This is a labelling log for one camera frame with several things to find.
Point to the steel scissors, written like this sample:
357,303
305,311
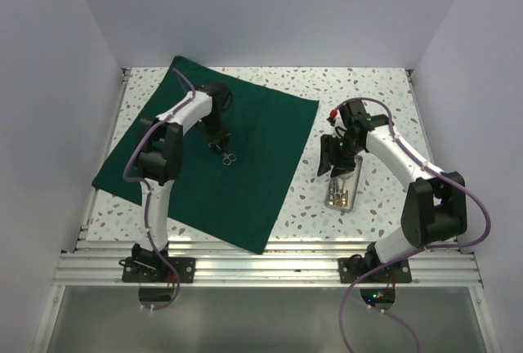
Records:
338,195

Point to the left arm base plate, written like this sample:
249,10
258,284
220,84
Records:
174,269

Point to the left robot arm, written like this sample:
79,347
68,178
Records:
157,162

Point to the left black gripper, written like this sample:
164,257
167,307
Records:
221,136

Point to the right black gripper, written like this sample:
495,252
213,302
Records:
328,155

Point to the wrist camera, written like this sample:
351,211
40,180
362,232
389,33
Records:
222,97
353,117

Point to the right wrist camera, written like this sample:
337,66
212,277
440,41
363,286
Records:
353,117

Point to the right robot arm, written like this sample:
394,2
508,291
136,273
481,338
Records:
435,205

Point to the steel hemostat forceps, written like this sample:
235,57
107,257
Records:
226,158

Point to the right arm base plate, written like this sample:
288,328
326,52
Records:
351,268

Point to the green surgical cloth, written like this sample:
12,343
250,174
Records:
271,192

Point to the stainless steel tray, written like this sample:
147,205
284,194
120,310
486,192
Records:
351,184

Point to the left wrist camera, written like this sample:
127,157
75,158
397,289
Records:
222,97

